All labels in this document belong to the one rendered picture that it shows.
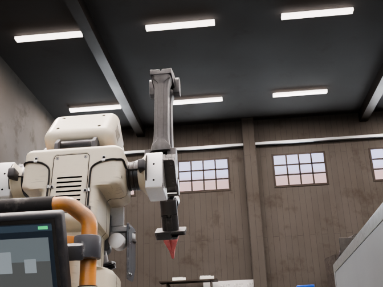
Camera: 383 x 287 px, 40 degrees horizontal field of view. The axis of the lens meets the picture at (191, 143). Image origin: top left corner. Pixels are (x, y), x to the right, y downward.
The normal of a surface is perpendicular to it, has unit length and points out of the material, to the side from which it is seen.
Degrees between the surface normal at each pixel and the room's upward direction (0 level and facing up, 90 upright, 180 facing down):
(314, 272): 90
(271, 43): 180
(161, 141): 80
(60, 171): 82
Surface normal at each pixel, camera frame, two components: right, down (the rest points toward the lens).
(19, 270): -0.07, 0.07
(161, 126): -0.11, -0.50
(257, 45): 0.04, 0.93
